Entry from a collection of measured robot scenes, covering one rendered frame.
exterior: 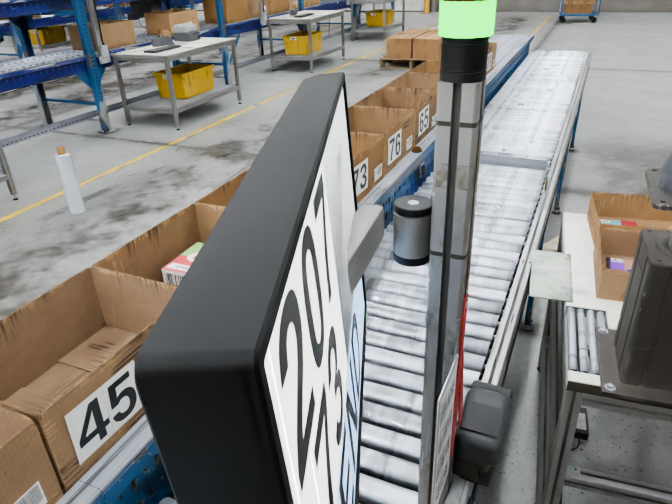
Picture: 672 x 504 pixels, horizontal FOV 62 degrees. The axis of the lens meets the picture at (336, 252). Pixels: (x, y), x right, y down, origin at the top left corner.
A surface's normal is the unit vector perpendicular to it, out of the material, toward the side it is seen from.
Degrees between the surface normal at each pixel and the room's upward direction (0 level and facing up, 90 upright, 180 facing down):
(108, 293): 90
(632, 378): 90
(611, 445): 0
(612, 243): 89
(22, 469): 90
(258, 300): 4
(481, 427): 8
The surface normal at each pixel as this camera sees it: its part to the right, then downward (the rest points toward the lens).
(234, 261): -0.11, -0.88
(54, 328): 0.91, 0.15
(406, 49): -0.38, 0.45
